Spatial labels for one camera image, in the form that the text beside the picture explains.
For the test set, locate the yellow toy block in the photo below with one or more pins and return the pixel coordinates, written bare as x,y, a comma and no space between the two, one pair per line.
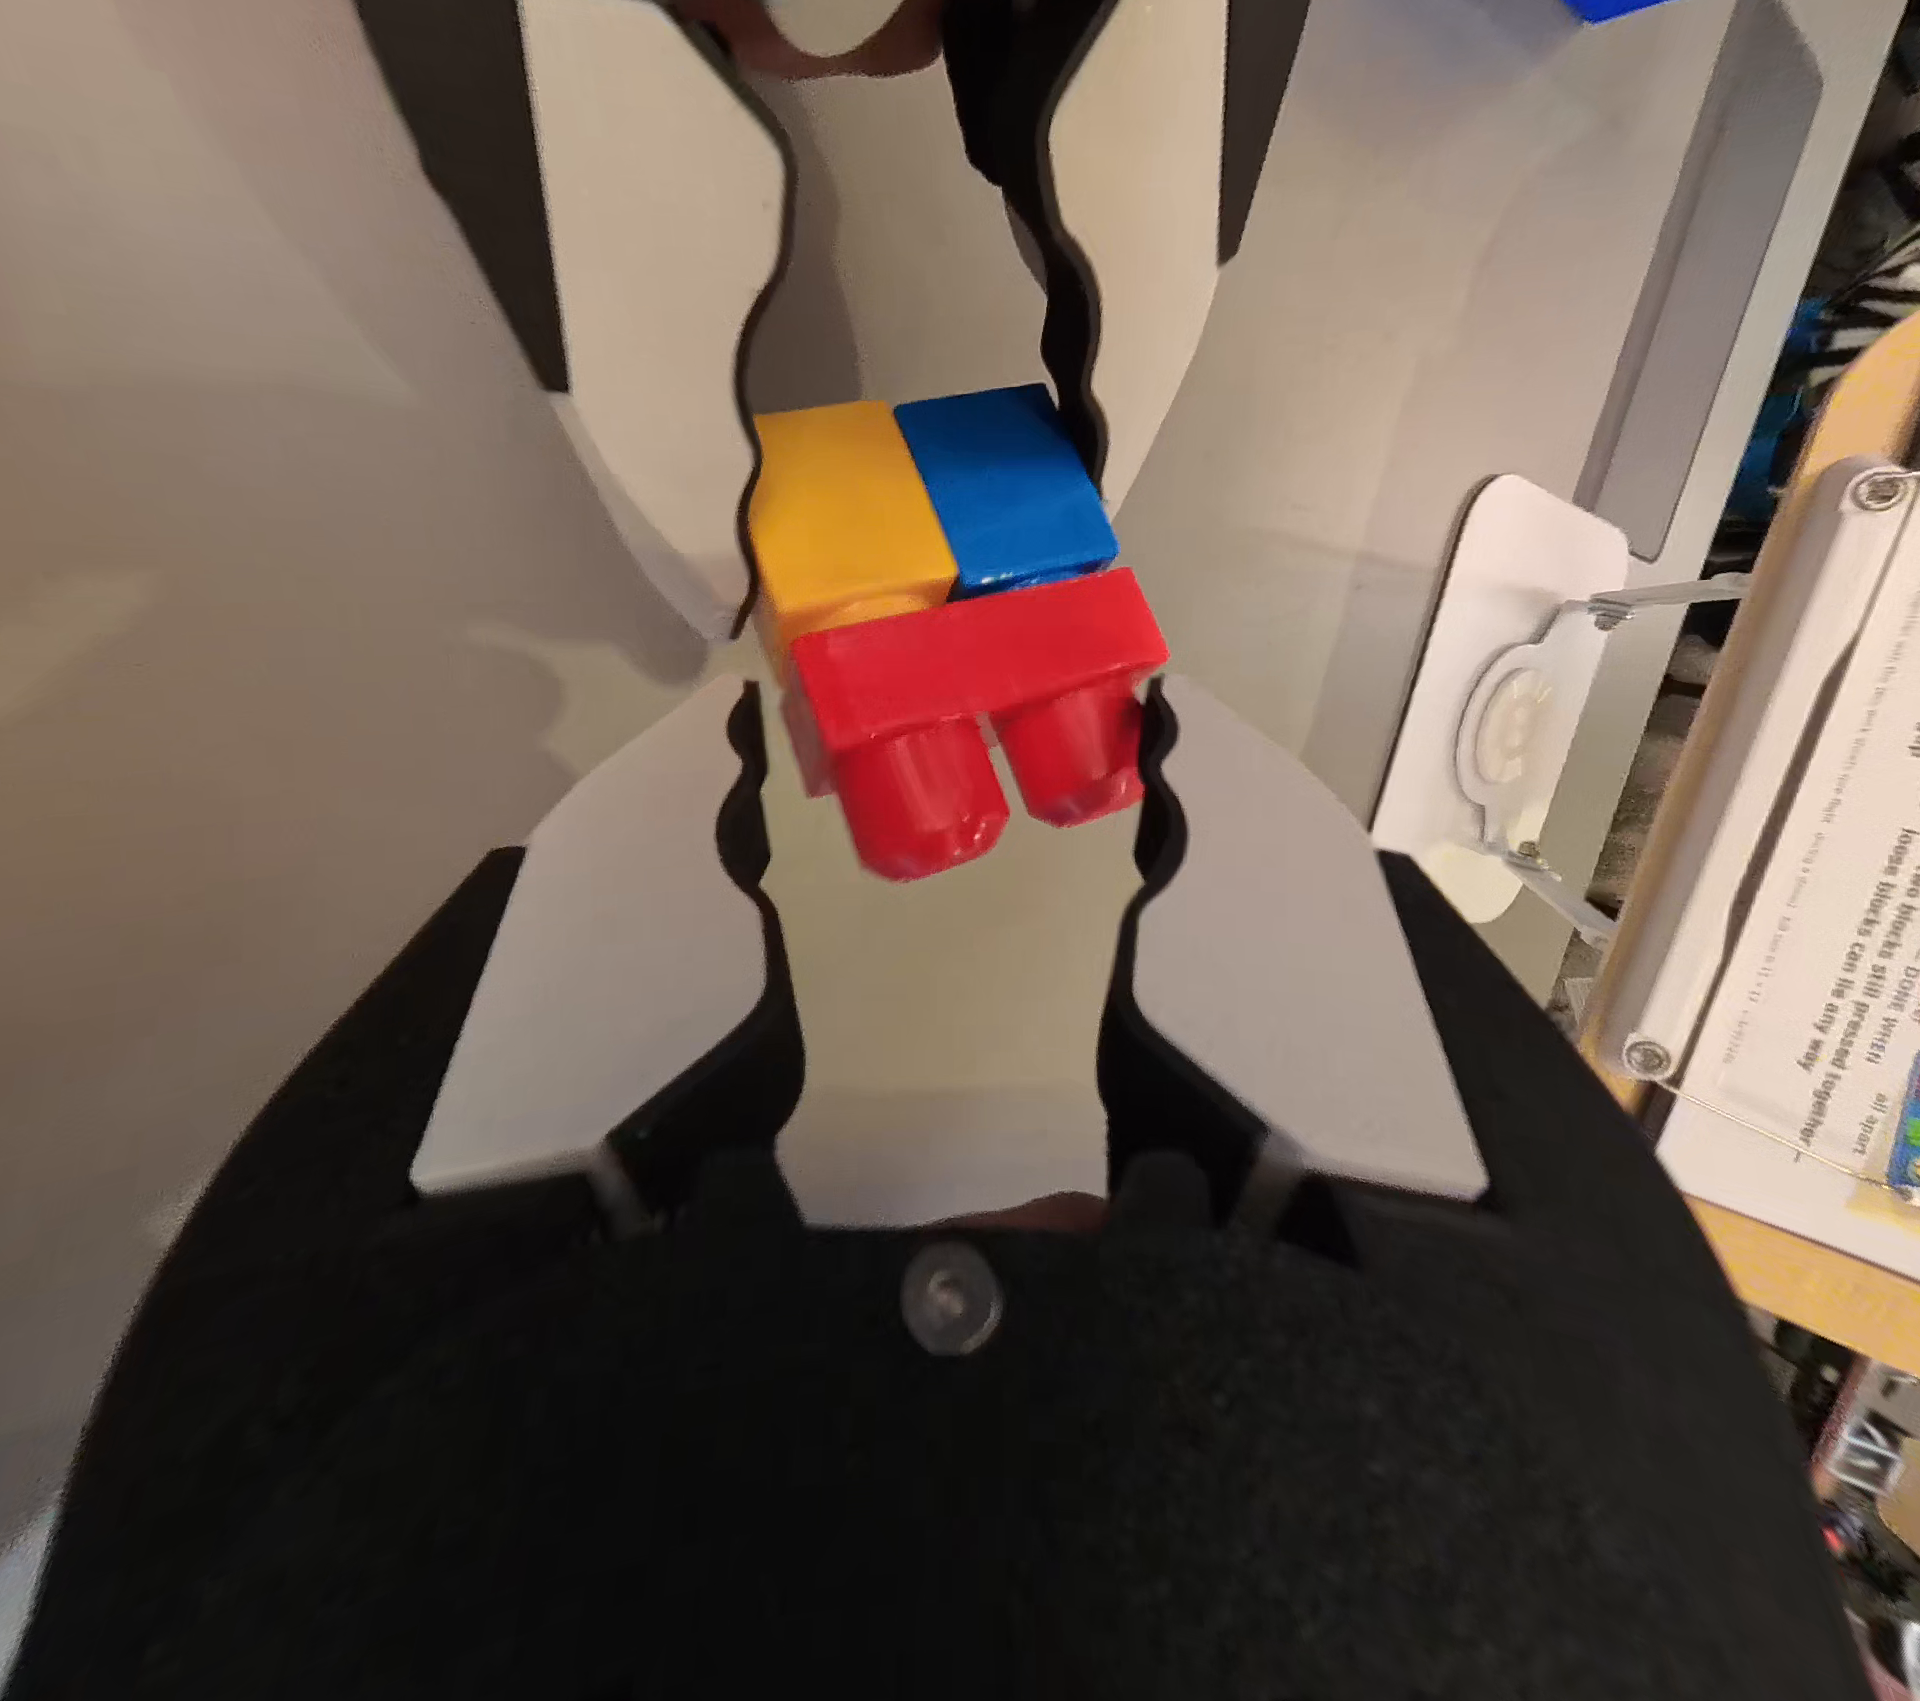
841,517

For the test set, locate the blue one-stud block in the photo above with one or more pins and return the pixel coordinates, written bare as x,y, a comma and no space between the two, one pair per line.
1004,487

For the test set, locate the white instruction stand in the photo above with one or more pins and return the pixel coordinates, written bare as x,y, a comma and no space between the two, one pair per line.
1531,590

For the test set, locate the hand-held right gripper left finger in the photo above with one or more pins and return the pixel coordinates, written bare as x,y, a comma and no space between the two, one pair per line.
600,980

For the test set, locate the printed instruction sheet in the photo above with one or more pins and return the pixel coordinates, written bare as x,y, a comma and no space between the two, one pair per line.
1801,980

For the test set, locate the red toy block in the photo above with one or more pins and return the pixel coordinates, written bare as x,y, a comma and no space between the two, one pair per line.
961,667

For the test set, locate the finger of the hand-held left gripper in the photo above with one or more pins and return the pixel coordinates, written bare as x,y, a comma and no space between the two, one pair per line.
645,261
1154,200

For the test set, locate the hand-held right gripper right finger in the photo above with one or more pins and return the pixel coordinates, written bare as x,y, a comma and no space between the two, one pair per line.
1305,980

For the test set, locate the grey desk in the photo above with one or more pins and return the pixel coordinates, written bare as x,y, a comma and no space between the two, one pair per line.
225,531

